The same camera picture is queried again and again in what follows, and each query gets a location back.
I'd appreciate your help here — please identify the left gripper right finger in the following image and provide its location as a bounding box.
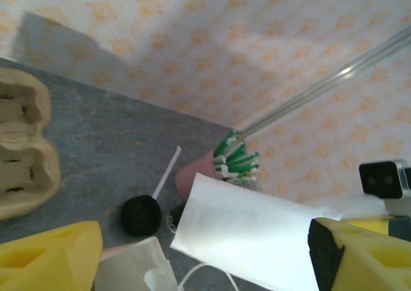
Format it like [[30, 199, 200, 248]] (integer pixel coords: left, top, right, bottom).
[[307, 216, 411, 291]]

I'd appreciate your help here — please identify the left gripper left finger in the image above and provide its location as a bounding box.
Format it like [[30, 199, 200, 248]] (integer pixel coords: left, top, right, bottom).
[[0, 220, 104, 291]]

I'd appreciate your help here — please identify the black cup lid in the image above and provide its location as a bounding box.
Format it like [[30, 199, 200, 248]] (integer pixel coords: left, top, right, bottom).
[[121, 195, 162, 238]]

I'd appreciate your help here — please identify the white paper bag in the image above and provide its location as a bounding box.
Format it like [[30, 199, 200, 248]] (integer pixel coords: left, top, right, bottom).
[[169, 172, 342, 291]]

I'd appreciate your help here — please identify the white paper straw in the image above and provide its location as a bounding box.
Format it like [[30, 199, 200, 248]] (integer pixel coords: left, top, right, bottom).
[[151, 145, 183, 200]]

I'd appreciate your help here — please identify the brown pulp cup carrier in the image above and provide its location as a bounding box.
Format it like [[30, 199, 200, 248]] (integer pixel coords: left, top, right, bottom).
[[0, 67, 62, 222]]

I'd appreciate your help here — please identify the green white wrapped straw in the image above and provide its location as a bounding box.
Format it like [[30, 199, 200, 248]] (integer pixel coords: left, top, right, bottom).
[[231, 163, 261, 173], [221, 143, 249, 164], [214, 130, 242, 159], [229, 152, 261, 167], [221, 172, 255, 184]]

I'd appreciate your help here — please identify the pink straw holder cup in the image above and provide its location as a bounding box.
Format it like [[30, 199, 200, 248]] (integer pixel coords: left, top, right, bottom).
[[175, 149, 258, 199]]

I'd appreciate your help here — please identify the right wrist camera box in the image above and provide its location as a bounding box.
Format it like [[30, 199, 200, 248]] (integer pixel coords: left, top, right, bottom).
[[358, 159, 411, 200]]

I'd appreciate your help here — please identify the aluminium frame post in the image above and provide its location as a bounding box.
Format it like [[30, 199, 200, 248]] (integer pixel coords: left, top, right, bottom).
[[239, 24, 411, 138]]

